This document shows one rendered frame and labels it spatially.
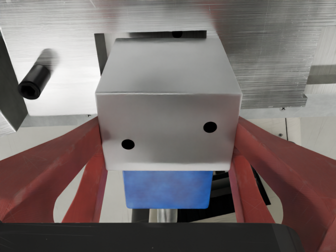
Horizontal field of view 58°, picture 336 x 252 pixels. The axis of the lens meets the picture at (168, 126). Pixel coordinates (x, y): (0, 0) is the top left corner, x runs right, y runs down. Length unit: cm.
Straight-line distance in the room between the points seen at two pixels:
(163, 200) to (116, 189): 138
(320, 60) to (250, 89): 6
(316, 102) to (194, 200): 18
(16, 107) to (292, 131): 90
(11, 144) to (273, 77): 135
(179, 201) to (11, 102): 15
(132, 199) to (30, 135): 125
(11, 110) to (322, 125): 133
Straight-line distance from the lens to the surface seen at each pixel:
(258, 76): 17
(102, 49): 17
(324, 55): 21
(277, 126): 100
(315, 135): 148
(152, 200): 16
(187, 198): 15
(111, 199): 159
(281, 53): 17
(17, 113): 25
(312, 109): 31
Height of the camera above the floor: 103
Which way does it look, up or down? 54 degrees down
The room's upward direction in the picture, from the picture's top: 176 degrees clockwise
